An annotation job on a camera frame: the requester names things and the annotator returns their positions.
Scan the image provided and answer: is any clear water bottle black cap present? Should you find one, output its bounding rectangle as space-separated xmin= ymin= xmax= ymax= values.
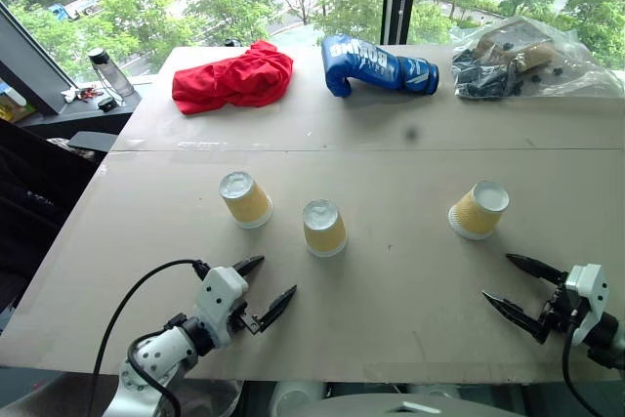
xmin=87 ymin=47 xmax=137 ymax=99

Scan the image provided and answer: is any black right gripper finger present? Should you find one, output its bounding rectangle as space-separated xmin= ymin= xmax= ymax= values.
xmin=481 ymin=290 xmax=546 ymax=342
xmin=505 ymin=253 xmax=569 ymax=286

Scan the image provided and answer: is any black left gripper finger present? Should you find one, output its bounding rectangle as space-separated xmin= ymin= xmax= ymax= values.
xmin=230 ymin=254 xmax=266 ymax=287
xmin=257 ymin=283 xmax=298 ymax=333

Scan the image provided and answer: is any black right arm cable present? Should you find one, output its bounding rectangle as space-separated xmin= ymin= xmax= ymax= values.
xmin=561 ymin=297 xmax=607 ymax=417

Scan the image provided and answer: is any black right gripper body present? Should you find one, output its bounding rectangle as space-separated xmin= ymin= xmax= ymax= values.
xmin=534 ymin=284 xmax=583 ymax=346

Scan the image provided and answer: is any white rounded shape under table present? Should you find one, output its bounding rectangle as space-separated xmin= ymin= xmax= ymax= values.
xmin=267 ymin=380 xmax=327 ymax=417

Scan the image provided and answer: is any red and white small clutter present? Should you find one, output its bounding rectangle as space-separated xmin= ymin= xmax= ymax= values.
xmin=60 ymin=86 xmax=104 ymax=104

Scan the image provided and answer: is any clear plastic bag with parts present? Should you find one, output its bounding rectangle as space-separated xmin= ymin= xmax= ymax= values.
xmin=448 ymin=15 xmax=612 ymax=103

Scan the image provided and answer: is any blue boxing glove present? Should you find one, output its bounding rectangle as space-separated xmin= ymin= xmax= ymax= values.
xmin=320 ymin=33 xmax=440 ymax=98

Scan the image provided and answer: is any grey rounded robot body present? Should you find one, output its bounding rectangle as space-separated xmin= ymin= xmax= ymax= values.
xmin=292 ymin=391 xmax=528 ymax=417

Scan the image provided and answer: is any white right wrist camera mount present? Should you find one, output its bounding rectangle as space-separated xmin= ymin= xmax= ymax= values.
xmin=563 ymin=263 xmax=611 ymax=348

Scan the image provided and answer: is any yellow paper cup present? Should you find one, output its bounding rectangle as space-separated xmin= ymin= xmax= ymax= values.
xmin=301 ymin=198 xmax=349 ymax=259
xmin=218 ymin=171 xmax=273 ymax=229
xmin=447 ymin=180 xmax=511 ymax=241

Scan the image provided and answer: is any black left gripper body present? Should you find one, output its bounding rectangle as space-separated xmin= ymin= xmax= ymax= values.
xmin=227 ymin=297 xmax=263 ymax=337

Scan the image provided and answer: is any black side desk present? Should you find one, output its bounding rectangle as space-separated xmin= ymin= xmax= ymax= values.
xmin=19 ymin=81 xmax=147 ymax=145

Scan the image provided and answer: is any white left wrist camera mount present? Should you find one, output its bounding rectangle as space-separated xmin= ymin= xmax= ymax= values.
xmin=195 ymin=266 xmax=251 ymax=350

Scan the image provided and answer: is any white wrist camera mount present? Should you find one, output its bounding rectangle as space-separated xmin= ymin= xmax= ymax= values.
xmin=563 ymin=263 xmax=611 ymax=348
xmin=195 ymin=266 xmax=251 ymax=350

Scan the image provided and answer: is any red cloth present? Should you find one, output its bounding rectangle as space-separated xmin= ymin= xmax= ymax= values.
xmin=171 ymin=39 xmax=295 ymax=116

